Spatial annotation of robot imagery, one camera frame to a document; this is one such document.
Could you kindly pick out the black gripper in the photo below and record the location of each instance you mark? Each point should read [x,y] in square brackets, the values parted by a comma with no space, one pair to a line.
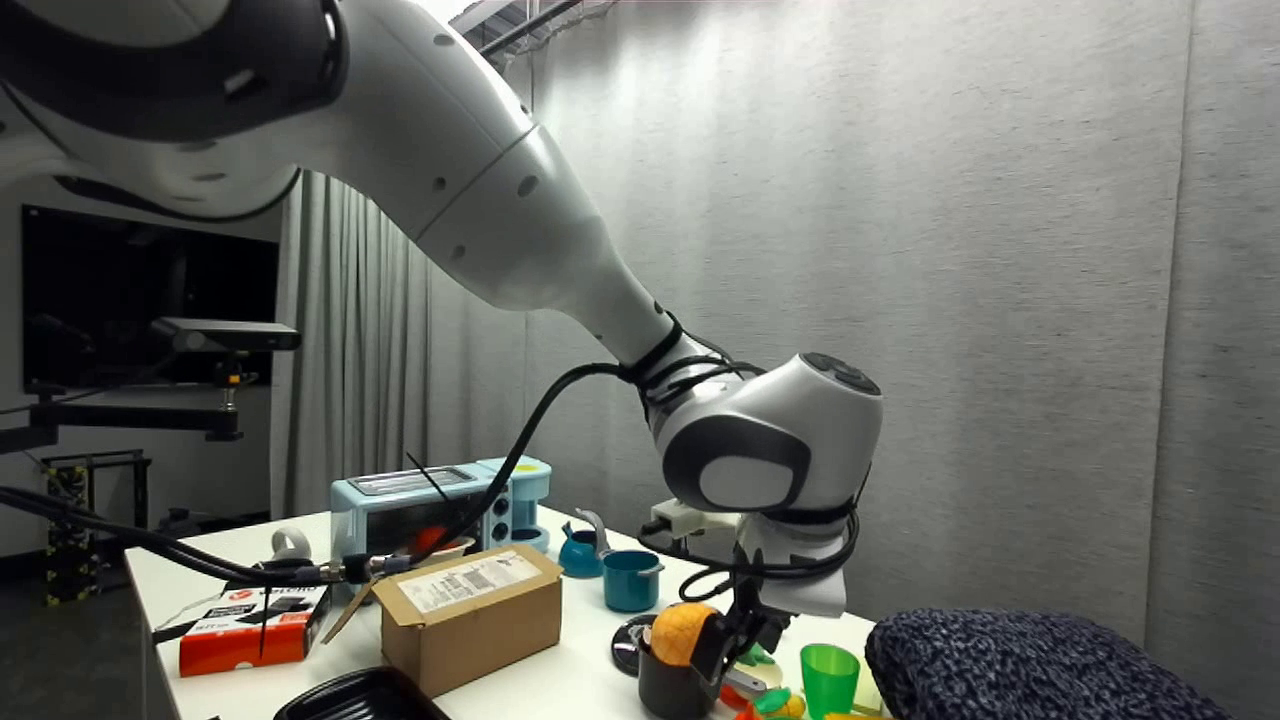
[761,619]

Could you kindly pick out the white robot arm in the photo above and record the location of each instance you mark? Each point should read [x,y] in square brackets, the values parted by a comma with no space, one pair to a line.
[442,160]

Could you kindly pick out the orange toy pineapple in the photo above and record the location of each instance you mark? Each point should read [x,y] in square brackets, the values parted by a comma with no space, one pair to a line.
[680,635]

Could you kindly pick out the green toy leafy vegetable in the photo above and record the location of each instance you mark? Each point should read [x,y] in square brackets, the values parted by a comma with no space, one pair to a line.
[761,657]

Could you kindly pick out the green and yellow toy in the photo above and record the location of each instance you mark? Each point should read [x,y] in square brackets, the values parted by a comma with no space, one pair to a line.
[783,703]

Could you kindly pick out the green plastic cup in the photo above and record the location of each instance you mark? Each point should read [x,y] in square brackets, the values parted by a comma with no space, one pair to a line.
[831,680]

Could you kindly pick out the dark knitted cloth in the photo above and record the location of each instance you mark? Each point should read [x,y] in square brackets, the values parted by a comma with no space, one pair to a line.
[1027,667]

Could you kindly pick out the brown cardboard box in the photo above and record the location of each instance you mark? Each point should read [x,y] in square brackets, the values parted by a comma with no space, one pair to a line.
[464,625]

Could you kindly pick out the red toy food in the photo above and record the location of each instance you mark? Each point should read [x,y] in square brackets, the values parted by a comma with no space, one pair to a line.
[430,536]

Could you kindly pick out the black tray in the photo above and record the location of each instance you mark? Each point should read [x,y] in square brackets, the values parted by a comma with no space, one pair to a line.
[362,697]

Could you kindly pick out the light blue toy oven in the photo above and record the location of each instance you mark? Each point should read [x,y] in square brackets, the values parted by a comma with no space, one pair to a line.
[385,485]

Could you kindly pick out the grey round cup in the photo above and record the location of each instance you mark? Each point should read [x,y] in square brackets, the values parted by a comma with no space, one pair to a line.
[289,543]

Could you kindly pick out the grey curtain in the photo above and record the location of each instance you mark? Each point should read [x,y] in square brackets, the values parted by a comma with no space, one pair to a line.
[333,387]

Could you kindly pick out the red and black box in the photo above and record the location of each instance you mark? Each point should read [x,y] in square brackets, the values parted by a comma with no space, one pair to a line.
[247,641]

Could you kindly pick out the metal equipment rack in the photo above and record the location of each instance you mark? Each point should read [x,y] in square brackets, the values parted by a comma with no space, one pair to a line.
[75,525]

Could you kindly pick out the black monitor screen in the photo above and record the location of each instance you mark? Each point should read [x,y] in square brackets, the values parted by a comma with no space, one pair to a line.
[92,295]

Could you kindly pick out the black stereo camera bar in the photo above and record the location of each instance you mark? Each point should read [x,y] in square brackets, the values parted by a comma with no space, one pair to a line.
[247,334]

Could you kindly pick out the ceiling light rail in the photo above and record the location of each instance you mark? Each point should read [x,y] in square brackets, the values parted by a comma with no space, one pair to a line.
[507,22]

